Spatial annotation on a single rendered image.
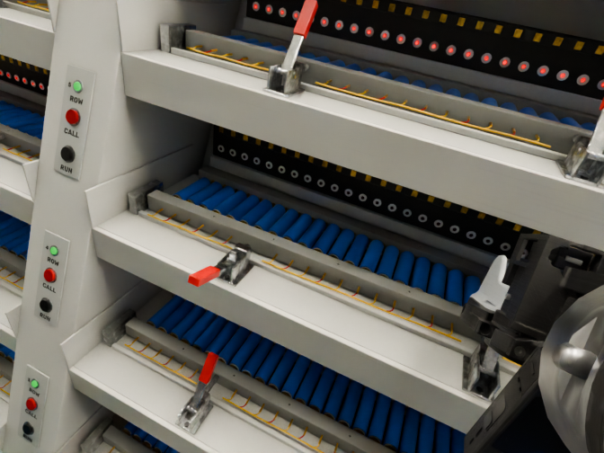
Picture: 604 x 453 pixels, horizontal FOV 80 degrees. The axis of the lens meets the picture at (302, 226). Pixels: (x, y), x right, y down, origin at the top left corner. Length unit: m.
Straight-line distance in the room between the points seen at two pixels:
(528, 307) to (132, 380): 0.47
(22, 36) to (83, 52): 0.10
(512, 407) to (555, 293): 0.07
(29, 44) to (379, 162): 0.44
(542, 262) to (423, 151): 0.13
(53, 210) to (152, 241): 0.13
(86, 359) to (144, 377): 0.08
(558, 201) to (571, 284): 0.10
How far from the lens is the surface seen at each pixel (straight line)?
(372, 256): 0.44
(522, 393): 0.24
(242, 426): 0.52
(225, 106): 0.38
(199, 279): 0.33
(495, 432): 0.26
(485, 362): 0.38
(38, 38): 0.56
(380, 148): 0.33
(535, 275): 0.26
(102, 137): 0.47
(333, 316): 0.38
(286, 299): 0.39
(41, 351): 0.62
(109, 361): 0.58
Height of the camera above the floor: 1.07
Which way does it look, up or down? 13 degrees down
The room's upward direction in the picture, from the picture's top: 18 degrees clockwise
